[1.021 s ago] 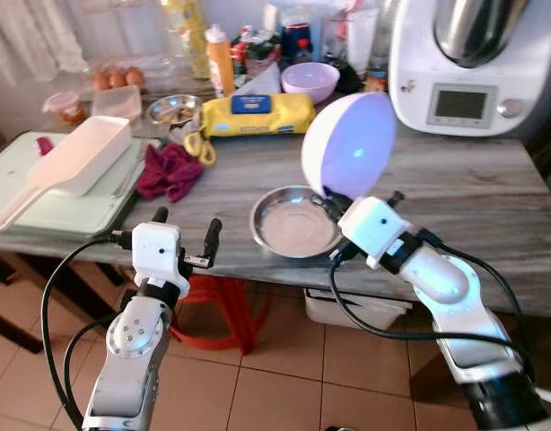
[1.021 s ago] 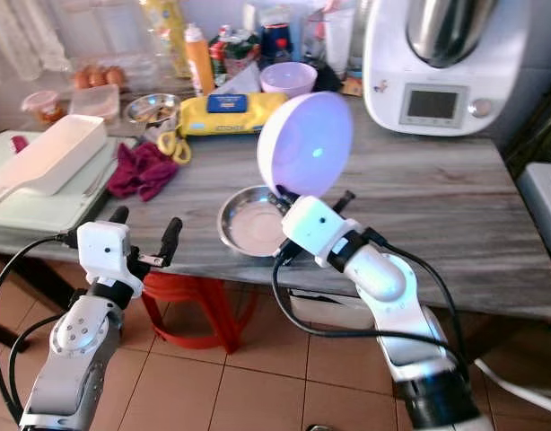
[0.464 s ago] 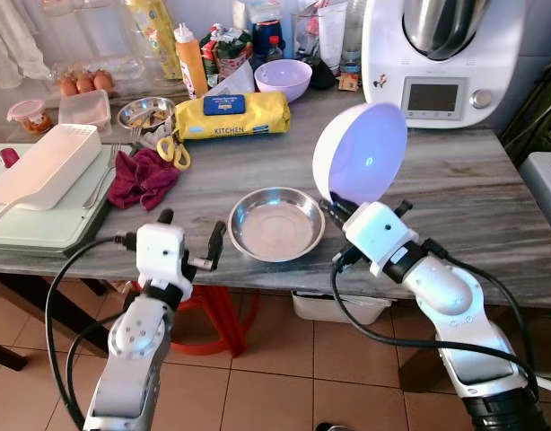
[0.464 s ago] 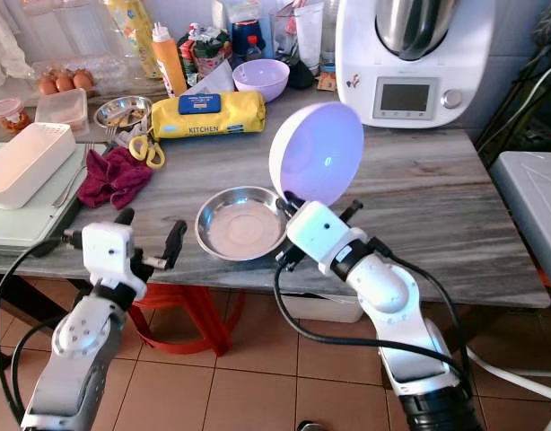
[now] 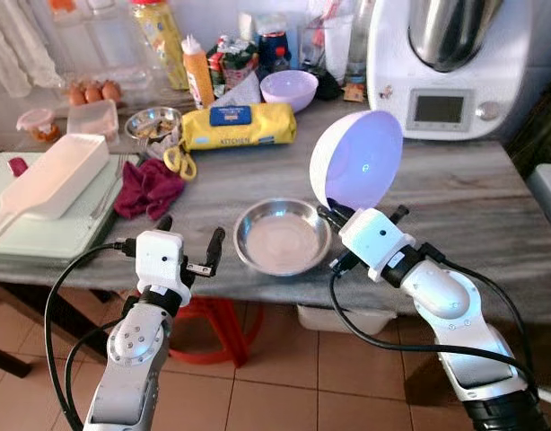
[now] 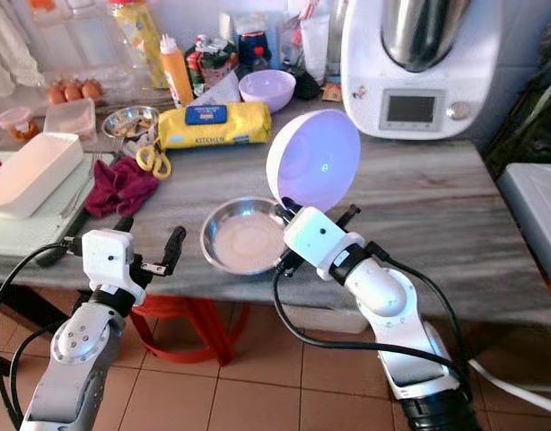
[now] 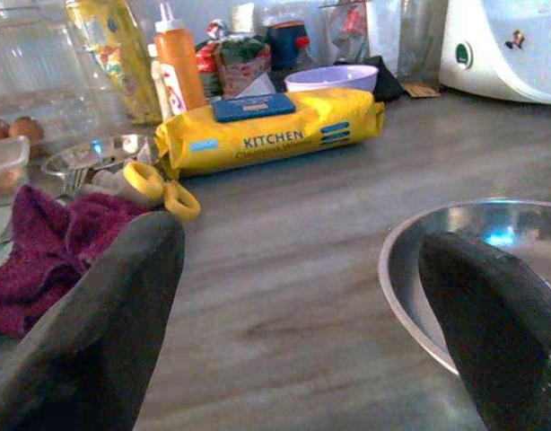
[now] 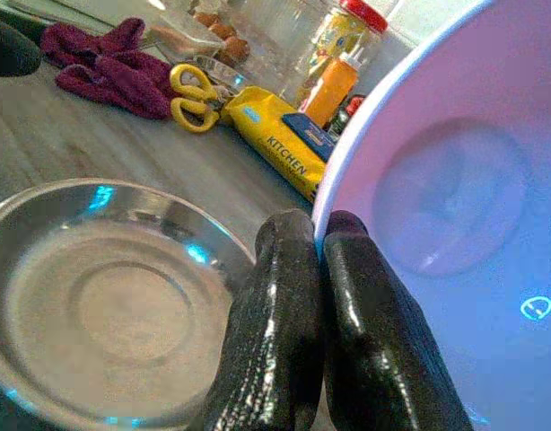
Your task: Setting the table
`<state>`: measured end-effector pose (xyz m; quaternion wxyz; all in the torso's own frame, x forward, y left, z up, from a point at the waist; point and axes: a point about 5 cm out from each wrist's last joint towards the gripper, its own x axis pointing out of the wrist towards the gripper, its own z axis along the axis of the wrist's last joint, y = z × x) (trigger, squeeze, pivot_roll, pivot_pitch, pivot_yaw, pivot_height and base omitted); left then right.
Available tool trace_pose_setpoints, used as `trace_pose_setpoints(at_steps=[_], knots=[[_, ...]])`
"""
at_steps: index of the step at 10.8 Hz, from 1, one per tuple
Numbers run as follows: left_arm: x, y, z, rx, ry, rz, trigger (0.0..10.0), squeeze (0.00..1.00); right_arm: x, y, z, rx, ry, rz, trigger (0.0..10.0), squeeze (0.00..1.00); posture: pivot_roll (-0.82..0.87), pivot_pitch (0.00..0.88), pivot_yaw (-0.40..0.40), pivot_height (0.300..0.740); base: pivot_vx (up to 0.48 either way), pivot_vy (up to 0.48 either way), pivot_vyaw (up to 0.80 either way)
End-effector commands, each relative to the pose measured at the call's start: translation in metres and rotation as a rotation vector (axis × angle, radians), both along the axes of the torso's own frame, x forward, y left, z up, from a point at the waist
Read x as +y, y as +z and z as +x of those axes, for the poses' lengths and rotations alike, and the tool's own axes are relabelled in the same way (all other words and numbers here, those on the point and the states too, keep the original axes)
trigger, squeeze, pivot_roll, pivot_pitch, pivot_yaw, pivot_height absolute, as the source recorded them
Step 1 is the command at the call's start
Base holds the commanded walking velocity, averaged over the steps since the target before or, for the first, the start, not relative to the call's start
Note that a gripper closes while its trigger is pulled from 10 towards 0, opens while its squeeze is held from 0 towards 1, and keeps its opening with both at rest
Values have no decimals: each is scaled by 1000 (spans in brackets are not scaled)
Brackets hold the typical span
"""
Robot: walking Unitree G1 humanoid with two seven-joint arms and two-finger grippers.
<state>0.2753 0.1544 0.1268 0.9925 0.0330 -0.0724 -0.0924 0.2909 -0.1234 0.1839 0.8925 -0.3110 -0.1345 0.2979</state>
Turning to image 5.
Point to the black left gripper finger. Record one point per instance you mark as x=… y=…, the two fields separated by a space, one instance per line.
x=163 y=223
x=215 y=244

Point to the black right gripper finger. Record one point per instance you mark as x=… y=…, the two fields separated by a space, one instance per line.
x=398 y=214
x=329 y=212

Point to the lavender plastic bowl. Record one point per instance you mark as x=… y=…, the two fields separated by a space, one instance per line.
x=356 y=162
x=289 y=90

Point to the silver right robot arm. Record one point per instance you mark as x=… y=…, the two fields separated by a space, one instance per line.
x=446 y=296

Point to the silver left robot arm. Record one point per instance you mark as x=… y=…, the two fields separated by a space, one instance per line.
x=132 y=359

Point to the maroon cloth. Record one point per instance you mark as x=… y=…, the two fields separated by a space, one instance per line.
x=145 y=189

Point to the red plastic stool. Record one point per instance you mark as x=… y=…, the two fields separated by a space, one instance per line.
x=217 y=314

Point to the grey top wooden table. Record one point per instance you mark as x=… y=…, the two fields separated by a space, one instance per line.
x=455 y=206

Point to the stainless steel plate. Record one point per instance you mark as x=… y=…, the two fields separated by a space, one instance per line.
x=280 y=242

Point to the white storage box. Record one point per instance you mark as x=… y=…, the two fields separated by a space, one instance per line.
x=347 y=319

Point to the small stainless steel bowl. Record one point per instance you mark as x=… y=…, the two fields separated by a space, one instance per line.
x=150 y=121

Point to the yellow kitchen wipes pack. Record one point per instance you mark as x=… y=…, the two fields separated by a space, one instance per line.
x=258 y=130

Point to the white plastic scoop container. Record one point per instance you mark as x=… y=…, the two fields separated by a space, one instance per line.
x=60 y=175

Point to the small brown card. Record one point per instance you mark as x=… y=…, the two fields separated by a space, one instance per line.
x=354 y=92

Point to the pale green tray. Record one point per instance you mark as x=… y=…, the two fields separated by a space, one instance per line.
x=42 y=238

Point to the clear plastic food box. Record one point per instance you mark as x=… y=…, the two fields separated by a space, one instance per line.
x=91 y=121

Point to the small black object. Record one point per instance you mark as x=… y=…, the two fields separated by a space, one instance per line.
x=329 y=87

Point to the white kitchen cooking machine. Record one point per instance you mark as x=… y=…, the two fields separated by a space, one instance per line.
x=392 y=72

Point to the brown egg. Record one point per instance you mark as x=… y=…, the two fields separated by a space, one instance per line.
x=76 y=94
x=93 y=92
x=111 y=90

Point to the white folded paper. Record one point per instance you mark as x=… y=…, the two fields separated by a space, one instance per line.
x=247 y=94

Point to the orange sauce bottle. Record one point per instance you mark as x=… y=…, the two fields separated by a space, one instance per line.
x=199 y=81

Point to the pale grey plastic container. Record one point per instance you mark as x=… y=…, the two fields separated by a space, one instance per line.
x=546 y=189

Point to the small dark red item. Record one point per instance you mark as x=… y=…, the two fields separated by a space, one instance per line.
x=18 y=166

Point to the pink lidded plastic tub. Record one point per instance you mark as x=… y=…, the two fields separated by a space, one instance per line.
x=35 y=119

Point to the dark blue can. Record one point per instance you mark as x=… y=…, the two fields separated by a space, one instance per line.
x=274 y=49

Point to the red green snack packet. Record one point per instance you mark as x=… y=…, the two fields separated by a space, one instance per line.
x=232 y=58

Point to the yellow jar with red cap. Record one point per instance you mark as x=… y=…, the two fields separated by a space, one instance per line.
x=159 y=40

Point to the clear plastic bottle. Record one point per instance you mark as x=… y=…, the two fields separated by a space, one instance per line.
x=67 y=36
x=109 y=40

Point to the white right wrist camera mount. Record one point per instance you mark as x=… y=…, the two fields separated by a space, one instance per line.
x=374 y=238

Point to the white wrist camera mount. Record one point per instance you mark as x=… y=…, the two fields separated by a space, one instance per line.
x=159 y=260
x=374 y=238

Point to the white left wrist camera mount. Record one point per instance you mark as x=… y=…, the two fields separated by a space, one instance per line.
x=159 y=260

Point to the white metal tube frame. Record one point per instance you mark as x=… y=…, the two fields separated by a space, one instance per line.
x=549 y=395

